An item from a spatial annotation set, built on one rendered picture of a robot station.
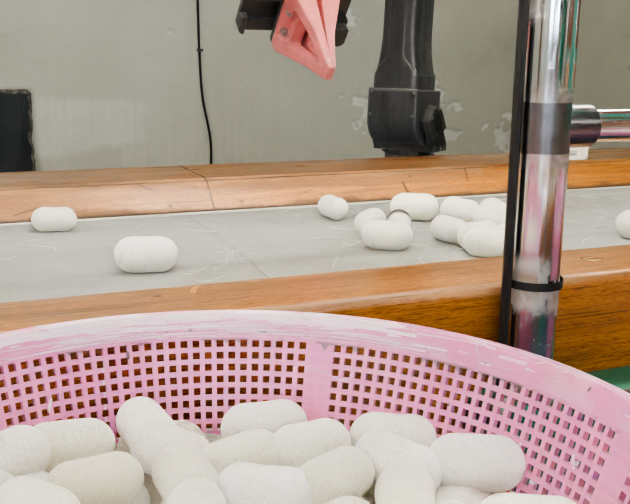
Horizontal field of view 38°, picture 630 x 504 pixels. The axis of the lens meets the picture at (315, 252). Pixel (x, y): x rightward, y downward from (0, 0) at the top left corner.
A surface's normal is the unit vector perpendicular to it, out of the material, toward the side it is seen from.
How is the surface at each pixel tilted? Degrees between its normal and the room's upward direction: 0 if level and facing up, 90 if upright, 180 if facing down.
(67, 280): 0
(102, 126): 90
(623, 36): 90
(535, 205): 90
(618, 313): 90
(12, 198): 45
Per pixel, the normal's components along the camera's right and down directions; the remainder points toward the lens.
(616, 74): -0.95, 0.05
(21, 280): 0.01, -0.97
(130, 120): 0.31, 0.22
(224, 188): 0.29, -0.54
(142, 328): 0.28, -0.05
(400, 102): -0.56, 0.11
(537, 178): -0.37, 0.20
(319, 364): -0.23, -0.10
